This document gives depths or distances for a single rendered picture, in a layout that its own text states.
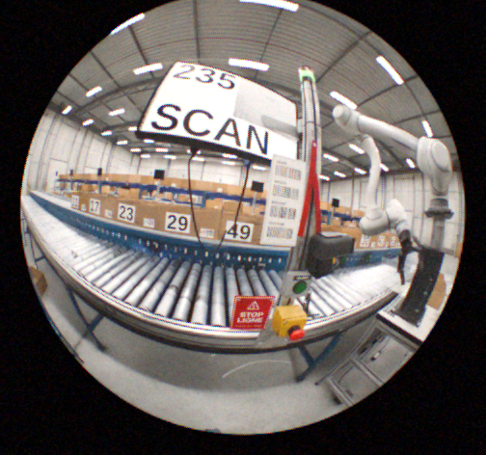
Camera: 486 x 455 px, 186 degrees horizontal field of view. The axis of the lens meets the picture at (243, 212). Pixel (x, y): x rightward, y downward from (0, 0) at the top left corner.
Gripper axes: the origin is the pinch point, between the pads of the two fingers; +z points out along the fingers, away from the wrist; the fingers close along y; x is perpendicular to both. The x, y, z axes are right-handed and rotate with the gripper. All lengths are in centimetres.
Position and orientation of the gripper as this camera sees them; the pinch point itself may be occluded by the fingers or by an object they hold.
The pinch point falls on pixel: (412, 276)
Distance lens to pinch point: 75.0
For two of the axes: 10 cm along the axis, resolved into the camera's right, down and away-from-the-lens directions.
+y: -1.3, -6.9, -7.1
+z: -2.9, 7.1, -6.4
